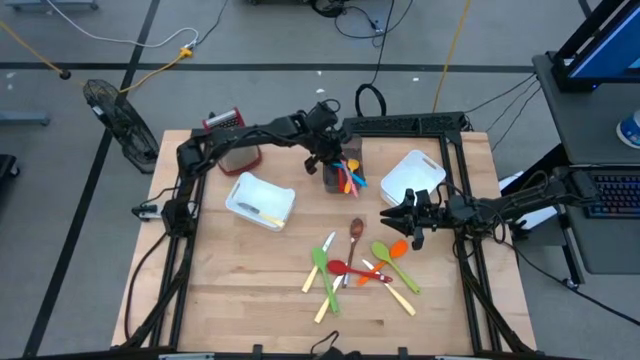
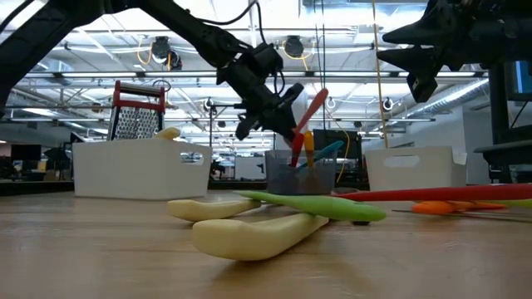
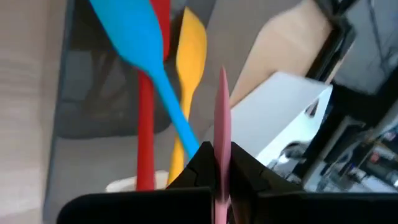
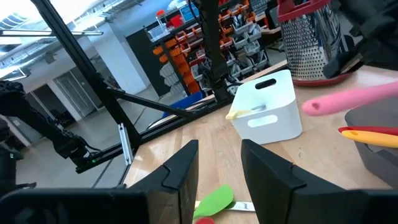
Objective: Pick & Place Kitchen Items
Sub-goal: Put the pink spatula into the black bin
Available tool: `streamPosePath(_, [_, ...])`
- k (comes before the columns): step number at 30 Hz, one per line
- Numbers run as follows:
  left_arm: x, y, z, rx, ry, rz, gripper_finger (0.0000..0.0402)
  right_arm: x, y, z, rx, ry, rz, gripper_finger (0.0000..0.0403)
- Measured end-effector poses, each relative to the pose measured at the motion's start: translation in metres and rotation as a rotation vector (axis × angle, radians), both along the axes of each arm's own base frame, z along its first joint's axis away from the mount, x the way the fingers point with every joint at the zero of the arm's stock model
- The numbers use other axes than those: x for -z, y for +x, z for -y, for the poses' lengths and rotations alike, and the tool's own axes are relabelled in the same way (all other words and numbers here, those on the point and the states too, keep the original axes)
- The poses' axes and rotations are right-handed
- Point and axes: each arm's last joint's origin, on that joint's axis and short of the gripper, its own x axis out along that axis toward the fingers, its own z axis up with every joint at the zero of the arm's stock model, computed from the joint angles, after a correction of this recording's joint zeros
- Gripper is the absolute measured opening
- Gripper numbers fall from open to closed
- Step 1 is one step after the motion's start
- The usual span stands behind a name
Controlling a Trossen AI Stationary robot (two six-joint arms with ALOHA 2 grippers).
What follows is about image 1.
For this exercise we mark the black backlit keyboard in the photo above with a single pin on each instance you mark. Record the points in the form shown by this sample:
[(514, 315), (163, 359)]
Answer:
[(617, 195)]

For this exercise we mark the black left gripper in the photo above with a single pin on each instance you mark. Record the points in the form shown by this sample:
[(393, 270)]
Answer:
[(325, 141)]

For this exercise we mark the silver aluminium rail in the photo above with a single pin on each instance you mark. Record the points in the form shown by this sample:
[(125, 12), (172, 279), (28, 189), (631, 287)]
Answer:
[(460, 358), (185, 357)]

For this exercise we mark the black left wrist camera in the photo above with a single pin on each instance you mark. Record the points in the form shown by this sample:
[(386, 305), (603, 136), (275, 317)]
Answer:
[(321, 116)]

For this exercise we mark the grey translucent plastic bin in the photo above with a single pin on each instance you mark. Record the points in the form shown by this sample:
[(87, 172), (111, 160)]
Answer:
[(357, 150)]

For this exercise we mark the white plastic bin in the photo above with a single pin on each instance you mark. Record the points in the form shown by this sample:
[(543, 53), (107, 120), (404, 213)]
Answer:
[(260, 195), (410, 182)]

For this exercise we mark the red steel box grater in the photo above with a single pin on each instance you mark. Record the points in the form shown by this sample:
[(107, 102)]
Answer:
[(242, 161)]

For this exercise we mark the red silicone spatula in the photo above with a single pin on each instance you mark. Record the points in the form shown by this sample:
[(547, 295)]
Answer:
[(342, 182)]

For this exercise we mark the black floor fan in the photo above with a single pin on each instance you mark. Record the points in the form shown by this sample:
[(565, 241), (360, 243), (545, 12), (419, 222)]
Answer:
[(122, 125)]

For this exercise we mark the green silicone spoon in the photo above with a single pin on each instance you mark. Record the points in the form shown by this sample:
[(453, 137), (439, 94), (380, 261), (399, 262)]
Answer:
[(319, 257), (380, 251)]

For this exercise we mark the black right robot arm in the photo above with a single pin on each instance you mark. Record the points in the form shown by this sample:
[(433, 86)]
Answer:
[(525, 200)]

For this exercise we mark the cream spatula back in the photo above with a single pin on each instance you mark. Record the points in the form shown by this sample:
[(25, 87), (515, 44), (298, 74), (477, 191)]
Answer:
[(322, 312)]

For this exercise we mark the grey black equipment cart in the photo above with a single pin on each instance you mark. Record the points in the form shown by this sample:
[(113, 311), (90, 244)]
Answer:
[(585, 120)]

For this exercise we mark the grey stand base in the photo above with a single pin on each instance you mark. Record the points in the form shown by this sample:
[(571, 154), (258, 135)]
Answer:
[(50, 4), (22, 119)]

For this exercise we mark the red silicone spoon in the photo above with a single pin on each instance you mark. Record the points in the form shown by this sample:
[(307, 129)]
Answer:
[(337, 268)]

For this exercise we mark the black caster base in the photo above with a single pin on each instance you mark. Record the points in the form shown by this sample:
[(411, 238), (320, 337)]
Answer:
[(6, 167)]

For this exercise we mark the blue silicone spoon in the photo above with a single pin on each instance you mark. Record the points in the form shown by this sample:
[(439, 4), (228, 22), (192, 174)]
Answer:
[(361, 181)]

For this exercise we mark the blue white round container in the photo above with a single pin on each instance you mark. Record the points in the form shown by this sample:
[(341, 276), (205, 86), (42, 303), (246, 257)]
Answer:
[(631, 131)]

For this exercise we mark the pink silicone spatula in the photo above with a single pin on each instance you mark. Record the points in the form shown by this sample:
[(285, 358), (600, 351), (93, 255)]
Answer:
[(353, 189)]

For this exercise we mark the white paper sheet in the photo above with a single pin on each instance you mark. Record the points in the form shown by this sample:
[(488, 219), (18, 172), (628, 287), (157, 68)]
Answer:
[(512, 179)]

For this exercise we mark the black floor puck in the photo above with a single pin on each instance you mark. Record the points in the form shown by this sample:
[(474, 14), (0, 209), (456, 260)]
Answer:
[(65, 75)]

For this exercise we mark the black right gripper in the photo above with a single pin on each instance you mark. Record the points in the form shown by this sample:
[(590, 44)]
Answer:
[(430, 217)]

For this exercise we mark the brown wooden spoon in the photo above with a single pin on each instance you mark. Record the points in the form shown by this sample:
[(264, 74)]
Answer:
[(356, 228)]

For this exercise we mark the black computer monitor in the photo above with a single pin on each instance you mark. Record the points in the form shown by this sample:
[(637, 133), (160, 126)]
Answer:
[(612, 50)]

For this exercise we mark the yellow silicone spoon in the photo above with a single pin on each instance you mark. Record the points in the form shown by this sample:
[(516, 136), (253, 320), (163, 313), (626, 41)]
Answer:
[(353, 165)]

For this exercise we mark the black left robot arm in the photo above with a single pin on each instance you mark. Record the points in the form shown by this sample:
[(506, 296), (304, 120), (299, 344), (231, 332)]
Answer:
[(240, 135)]

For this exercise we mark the black perforated control box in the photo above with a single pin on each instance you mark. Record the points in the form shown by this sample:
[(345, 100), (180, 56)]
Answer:
[(400, 122)]

